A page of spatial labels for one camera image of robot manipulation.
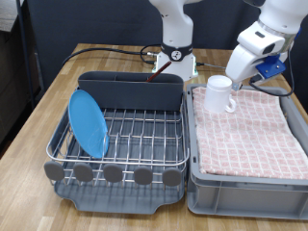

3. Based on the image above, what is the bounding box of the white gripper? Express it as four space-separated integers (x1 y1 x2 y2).
225 43 269 92

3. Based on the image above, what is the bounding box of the white ceramic mug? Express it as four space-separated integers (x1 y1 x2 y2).
203 74 238 114

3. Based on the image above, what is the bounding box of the brown wooden spoon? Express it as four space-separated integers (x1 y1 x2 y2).
145 61 172 83

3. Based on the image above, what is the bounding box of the blue plastic plate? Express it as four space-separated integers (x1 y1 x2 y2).
67 89 110 159

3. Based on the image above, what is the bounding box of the pink checkered dish towel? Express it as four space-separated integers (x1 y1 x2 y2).
192 86 308 181

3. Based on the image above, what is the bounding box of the grey dish drying rack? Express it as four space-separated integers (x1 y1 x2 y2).
47 86 187 216

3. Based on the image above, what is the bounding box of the dark grey utensil caddy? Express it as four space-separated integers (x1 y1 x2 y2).
77 70 185 112

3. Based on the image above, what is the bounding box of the grey plastic crate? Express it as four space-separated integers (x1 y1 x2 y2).
185 83 308 220

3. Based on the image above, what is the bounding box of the black backdrop curtain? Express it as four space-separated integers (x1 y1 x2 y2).
23 0 308 112

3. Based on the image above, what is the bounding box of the black metal pole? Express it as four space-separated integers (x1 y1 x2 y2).
15 0 37 110

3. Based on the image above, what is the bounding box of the dark wooden cabinet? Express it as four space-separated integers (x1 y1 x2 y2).
0 0 44 152

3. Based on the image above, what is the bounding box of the thin grey cable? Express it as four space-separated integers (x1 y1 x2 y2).
195 62 227 70

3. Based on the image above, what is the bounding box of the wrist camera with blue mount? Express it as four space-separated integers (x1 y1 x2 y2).
255 54 287 85

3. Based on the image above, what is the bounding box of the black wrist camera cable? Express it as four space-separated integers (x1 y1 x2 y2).
248 47 295 98

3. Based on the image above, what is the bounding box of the looped black cable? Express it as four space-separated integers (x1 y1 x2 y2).
139 43 162 65

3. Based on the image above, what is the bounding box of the metal wire dish rack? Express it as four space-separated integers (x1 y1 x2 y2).
45 86 191 191

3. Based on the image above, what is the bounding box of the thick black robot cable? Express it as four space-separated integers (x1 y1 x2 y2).
61 46 158 67

